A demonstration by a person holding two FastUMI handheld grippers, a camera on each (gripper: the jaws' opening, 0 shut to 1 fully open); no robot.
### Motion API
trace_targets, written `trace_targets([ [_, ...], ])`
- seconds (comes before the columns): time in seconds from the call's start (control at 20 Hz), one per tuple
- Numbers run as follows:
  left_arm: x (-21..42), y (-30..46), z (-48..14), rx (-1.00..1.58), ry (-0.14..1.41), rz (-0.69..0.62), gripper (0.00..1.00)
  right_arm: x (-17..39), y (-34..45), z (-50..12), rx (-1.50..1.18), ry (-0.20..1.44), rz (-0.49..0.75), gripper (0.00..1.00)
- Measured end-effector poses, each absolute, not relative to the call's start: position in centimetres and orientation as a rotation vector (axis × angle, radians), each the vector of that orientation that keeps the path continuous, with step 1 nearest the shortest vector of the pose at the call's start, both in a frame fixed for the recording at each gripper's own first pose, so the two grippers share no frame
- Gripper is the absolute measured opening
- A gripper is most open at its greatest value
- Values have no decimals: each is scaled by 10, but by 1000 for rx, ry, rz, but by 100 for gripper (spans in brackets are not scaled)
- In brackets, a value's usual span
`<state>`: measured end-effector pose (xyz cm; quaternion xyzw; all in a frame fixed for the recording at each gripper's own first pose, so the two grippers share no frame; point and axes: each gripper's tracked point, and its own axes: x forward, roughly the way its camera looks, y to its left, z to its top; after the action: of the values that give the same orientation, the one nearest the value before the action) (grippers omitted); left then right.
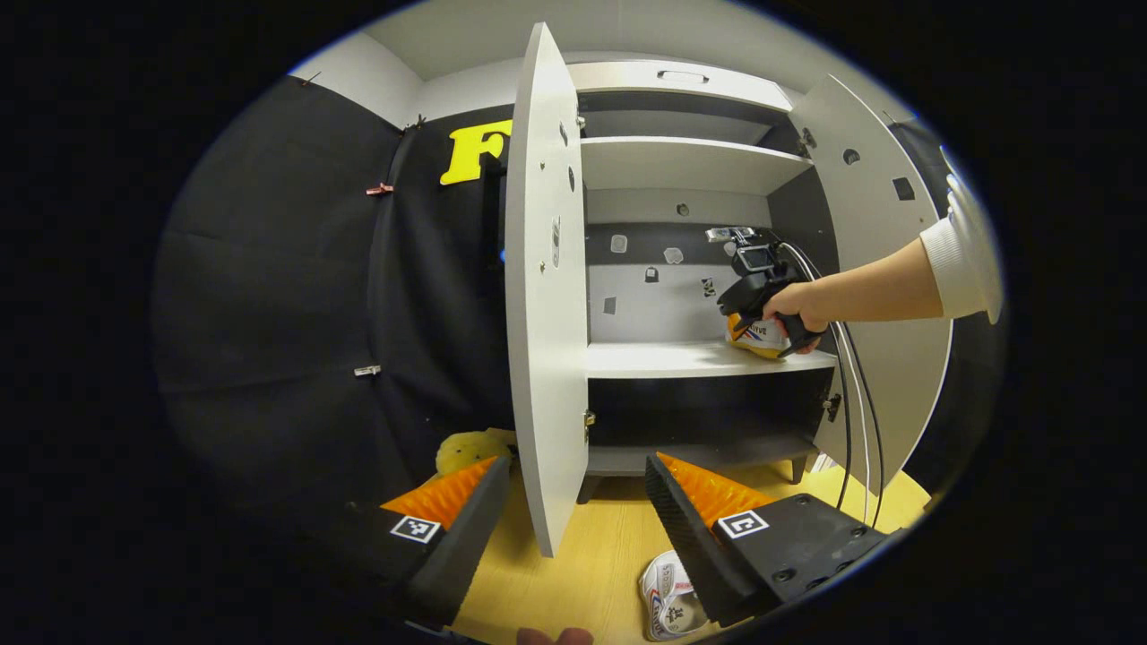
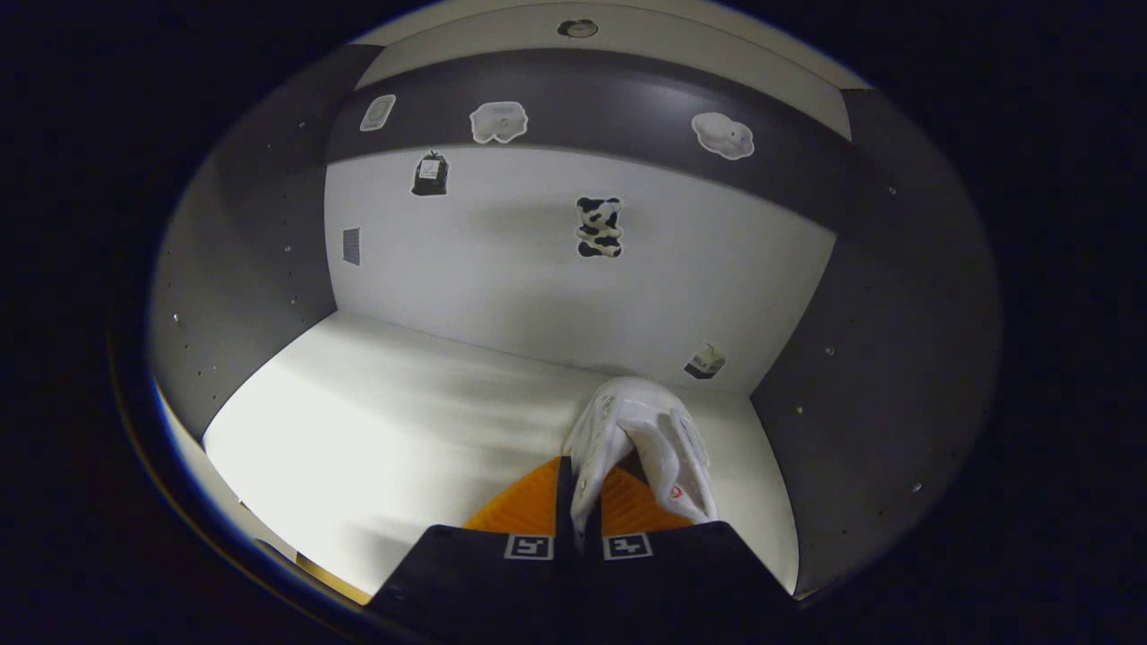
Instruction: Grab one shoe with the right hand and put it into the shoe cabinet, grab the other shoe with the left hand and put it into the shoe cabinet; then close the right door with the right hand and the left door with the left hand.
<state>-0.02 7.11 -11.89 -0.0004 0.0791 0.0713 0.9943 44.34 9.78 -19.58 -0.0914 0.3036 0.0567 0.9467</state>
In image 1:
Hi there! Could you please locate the white shoe cabinet door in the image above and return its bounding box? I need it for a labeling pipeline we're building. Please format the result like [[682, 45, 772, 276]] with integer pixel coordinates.
[[789, 73, 953, 489], [504, 22, 592, 558]]

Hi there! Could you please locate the black cable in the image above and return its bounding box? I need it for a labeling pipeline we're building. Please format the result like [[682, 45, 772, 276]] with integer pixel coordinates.
[[780, 240, 886, 529]]

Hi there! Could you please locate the yellow plush toy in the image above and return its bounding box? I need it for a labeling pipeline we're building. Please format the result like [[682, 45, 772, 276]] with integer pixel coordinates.
[[436, 428, 519, 477]]

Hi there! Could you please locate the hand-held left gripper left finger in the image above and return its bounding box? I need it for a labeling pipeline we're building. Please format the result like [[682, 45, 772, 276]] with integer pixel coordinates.
[[309, 455, 513, 628]]

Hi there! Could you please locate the black backdrop cloth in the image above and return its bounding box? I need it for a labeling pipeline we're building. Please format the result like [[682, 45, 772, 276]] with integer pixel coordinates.
[[151, 76, 516, 538]]

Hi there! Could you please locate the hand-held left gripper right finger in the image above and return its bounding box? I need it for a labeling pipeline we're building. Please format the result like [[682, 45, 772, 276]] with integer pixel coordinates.
[[645, 451, 901, 628]]

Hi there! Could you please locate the white canvas shoe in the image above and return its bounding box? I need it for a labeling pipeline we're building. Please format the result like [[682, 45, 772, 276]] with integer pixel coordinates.
[[724, 312, 794, 361], [638, 549, 711, 642]]

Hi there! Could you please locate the white cabinet drawer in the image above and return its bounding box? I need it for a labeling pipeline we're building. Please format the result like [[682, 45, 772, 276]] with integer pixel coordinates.
[[566, 59, 797, 113]]

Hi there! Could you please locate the white shoe cabinet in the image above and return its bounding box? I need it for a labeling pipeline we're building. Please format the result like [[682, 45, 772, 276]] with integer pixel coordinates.
[[565, 58, 839, 503]]

